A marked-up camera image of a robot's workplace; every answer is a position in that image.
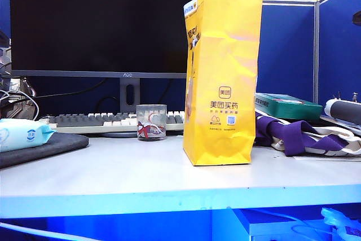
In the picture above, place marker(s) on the black computer monitor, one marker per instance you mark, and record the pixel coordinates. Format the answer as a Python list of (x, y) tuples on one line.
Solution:
[(112, 26)]

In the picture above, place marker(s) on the white drawer cabinet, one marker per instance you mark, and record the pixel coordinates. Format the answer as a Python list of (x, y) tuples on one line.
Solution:
[(282, 229)]

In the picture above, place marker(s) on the yellow paper bag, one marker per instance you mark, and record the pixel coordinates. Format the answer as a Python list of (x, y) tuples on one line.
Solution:
[(225, 69)]

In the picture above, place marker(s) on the green cardboard box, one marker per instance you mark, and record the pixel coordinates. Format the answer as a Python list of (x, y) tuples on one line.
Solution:
[(287, 108)]

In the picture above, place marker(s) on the dark grey felt pad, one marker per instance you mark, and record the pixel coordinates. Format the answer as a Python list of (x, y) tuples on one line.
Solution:
[(62, 143)]

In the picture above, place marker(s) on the blue wet wipes pack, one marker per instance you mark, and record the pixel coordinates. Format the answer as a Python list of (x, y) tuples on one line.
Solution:
[(19, 135)]

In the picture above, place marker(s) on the clear glass cup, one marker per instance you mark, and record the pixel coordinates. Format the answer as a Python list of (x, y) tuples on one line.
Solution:
[(150, 123)]

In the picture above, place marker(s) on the grey partition post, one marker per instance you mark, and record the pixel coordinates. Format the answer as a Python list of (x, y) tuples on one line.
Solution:
[(316, 54)]

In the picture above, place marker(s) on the translucent plastic bag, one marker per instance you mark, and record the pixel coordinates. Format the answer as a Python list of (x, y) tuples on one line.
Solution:
[(341, 224)]

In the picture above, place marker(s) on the grey white cylindrical device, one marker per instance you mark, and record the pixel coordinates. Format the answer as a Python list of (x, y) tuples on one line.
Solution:
[(345, 111)]

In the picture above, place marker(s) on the purple white tote bag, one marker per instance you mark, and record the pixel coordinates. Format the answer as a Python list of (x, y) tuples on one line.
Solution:
[(296, 133)]

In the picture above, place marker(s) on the grey white keyboard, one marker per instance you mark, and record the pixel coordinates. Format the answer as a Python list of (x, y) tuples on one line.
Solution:
[(84, 119)]

